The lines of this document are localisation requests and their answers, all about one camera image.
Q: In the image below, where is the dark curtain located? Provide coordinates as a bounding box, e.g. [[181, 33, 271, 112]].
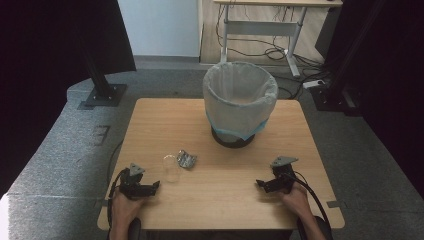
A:
[[314, 0, 424, 201], [0, 0, 137, 198]]

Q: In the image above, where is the trash bin with white liner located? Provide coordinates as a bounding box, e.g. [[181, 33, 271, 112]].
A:
[[202, 61, 280, 141]]

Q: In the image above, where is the silver foil wrapper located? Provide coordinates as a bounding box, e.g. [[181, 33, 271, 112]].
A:
[[176, 149, 198, 170]]

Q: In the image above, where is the thin black cable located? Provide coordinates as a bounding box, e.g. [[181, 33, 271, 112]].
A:
[[106, 140, 125, 184]]

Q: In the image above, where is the tangle of black floor cables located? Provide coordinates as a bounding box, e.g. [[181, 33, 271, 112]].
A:
[[215, 3, 334, 101]]

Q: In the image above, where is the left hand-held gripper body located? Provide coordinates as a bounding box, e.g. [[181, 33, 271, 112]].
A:
[[118, 162, 158, 201]]

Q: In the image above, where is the person's right hand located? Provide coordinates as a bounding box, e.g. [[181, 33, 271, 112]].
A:
[[279, 181, 314, 219]]

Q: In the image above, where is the person's left hand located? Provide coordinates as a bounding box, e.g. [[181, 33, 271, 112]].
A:
[[110, 190, 150, 223]]

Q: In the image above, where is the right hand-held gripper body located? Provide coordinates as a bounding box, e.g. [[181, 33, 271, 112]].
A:
[[269, 155, 299, 195]]

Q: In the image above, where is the clear plastic cup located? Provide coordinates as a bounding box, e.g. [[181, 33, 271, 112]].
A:
[[162, 153, 183, 184]]

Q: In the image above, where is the desk with white frame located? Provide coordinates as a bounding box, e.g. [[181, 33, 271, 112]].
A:
[[212, 0, 344, 79]]

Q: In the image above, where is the black stand with base plate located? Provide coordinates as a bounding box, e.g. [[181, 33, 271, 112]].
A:
[[77, 49, 129, 111], [309, 0, 388, 117]]

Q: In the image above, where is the black trash bin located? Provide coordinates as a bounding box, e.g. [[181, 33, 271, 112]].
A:
[[210, 125, 256, 150]]

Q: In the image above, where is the white power strip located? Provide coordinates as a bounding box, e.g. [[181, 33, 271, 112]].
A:
[[302, 79, 326, 90]]

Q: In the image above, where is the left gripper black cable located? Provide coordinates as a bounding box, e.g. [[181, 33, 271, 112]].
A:
[[106, 167, 130, 238]]

